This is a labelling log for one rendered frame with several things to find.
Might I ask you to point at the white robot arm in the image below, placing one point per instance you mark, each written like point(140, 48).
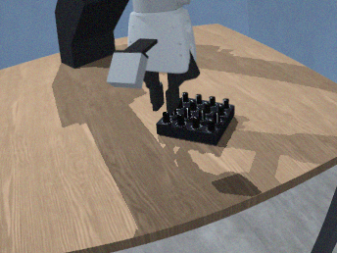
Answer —
point(128, 66)

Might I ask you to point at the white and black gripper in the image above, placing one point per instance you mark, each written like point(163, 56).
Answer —
point(172, 54)

